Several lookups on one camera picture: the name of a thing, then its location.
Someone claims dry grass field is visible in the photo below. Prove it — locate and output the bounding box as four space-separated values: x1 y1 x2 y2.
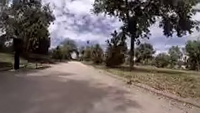
79 59 200 111

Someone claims row of trees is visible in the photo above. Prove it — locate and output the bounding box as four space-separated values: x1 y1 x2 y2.
49 26 200 73

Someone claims tree with dark trunk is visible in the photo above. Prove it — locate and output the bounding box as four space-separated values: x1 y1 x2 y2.
0 0 57 74

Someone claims shaded grass strip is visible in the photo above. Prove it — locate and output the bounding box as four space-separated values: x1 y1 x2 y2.
0 50 56 79

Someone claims grey dirt path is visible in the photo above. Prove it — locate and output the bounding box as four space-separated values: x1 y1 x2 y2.
0 55 200 113

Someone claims dark bush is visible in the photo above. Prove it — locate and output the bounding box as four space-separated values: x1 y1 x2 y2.
103 29 130 69

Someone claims tall tree with thin trunk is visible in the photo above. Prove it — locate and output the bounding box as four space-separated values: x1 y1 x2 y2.
81 0 200 76

